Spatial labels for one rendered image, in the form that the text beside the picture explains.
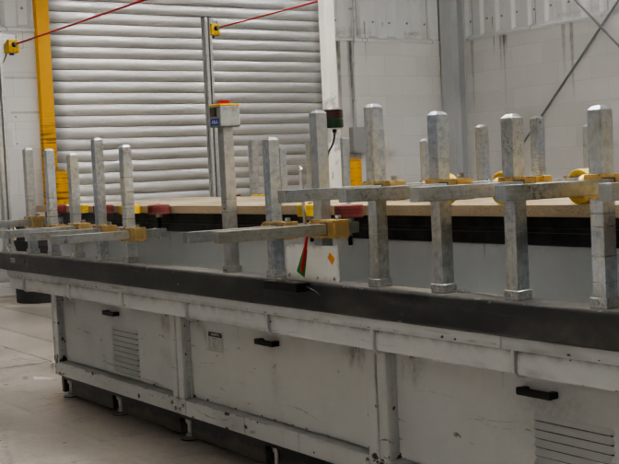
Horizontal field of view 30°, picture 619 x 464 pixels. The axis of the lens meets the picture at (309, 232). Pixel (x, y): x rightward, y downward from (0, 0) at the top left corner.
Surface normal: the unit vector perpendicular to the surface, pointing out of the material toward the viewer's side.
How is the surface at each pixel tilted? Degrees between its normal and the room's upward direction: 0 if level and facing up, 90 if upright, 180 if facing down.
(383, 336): 90
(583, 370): 90
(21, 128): 90
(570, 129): 90
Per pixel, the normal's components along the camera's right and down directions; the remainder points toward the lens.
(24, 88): 0.55, 0.02
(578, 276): -0.83, 0.07
